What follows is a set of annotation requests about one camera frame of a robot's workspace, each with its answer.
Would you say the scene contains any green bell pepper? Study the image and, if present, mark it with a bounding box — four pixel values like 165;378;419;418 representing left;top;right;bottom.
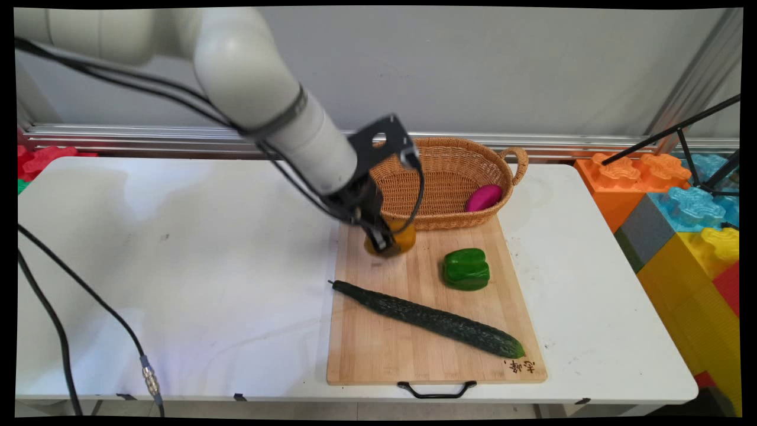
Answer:
442;248;491;292

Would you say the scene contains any aluminium rail along wall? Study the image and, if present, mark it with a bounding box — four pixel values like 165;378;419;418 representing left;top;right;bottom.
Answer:
21;123;740;162

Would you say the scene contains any red foam block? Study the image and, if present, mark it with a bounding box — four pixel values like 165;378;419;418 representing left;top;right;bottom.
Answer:
18;144;99;182

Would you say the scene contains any magenta sweet potato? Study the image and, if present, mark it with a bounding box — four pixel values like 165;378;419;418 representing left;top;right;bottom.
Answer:
465;184;504;213

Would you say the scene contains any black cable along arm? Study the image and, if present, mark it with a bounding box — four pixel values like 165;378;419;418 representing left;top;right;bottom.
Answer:
15;37;425;237

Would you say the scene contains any yellow-brown potato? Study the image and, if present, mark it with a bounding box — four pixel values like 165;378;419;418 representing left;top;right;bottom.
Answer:
364;218;417;258

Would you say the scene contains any orange giant building block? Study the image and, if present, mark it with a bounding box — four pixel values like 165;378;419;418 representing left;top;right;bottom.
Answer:
575;153;693;233

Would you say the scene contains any yellow giant building block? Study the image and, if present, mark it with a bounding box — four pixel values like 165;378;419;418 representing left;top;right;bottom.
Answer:
638;228;741;415

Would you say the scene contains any wooden cutting board with handle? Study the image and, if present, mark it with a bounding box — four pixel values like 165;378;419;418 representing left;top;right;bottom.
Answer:
326;214;548;400

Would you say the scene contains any woven wicker basket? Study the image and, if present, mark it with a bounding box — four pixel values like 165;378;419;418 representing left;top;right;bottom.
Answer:
370;137;530;231

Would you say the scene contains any black tripod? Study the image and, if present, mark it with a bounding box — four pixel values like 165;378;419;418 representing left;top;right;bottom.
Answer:
602;95;741;197

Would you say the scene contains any long dark green cucumber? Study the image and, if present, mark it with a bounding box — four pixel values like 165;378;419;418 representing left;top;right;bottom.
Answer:
328;279;526;360

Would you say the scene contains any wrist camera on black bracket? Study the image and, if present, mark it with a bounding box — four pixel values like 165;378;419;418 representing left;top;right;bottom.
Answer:
348;114;423;178

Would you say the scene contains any grey giant building block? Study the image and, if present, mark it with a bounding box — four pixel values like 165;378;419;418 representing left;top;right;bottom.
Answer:
614;194;678;273

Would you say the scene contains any blue giant building block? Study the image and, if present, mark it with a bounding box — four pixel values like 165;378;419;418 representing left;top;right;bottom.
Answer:
648;155;740;233

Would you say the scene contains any red giant building block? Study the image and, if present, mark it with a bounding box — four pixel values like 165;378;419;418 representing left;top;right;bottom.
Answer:
713;263;740;317

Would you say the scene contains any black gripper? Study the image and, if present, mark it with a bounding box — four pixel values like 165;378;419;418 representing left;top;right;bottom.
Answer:
337;176;397;257

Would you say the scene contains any plain black hanging cable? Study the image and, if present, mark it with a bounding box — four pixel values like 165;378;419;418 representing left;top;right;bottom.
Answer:
18;250;83;417

